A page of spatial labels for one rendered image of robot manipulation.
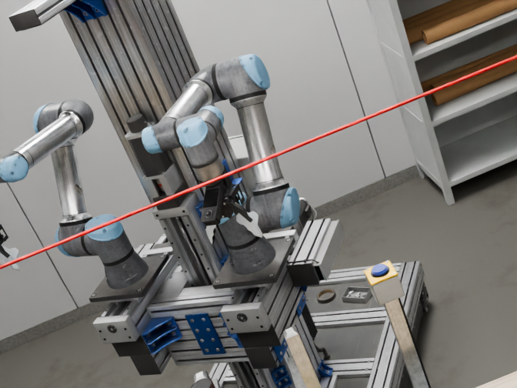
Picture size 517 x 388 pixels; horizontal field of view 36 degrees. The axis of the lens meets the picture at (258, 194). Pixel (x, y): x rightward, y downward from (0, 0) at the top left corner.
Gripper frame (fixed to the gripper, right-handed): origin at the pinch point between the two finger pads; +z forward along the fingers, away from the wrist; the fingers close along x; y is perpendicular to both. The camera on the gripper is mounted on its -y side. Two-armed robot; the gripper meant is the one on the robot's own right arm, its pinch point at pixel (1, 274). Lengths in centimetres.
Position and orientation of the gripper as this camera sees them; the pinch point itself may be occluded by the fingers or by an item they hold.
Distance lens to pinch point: 265.3
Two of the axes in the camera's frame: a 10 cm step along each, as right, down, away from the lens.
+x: -8.9, 1.4, 4.4
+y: 3.1, -5.3, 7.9
